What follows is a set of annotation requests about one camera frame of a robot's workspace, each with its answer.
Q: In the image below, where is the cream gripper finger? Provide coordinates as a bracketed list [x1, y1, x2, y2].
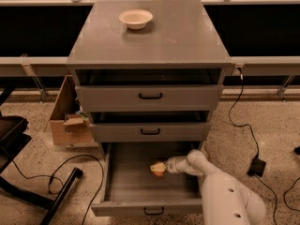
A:
[150, 162, 166, 173]

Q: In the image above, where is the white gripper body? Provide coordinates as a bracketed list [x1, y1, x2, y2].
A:
[165, 157, 188, 173]

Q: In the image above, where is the orange fruit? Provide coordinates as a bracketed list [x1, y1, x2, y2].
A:
[153, 172, 164, 177]

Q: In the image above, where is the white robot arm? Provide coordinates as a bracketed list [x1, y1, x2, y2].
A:
[150, 149, 266, 225]

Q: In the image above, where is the grey bottom drawer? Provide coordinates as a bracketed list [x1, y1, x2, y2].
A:
[92, 142, 202, 217]

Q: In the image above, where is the grey drawer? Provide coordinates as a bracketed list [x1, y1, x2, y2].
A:
[90, 122, 210, 143]
[76, 85, 222, 113]
[92, 142, 202, 217]

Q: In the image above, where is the grey middle drawer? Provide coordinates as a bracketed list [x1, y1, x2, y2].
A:
[90, 122, 210, 143]

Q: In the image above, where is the grey top drawer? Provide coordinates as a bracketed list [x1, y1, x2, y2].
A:
[76, 85, 222, 113]

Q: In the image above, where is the grey drawer cabinet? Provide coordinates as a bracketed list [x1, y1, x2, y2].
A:
[66, 0, 234, 161]

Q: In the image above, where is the black power adapter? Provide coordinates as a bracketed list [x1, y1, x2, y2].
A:
[247, 157, 266, 177]

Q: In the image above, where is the cardboard box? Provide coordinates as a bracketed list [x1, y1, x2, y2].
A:
[50, 76, 94, 146]

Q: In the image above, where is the white paper bowl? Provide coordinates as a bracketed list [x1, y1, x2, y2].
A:
[119, 9, 153, 30]

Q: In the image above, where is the black metal stand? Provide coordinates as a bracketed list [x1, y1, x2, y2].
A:
[0, 90, 81, 225]

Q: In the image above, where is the black cable left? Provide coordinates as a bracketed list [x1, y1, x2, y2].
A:
[11, 154, 105, 225]

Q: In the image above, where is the black cable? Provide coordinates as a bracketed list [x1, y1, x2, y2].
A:
[228, 67, 279, 225]
[282, 175, 300, 213]
[11, 154, 105, 225]

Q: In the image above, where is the black cable far right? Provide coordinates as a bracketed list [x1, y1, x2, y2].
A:
[282, 175, 300, 213]

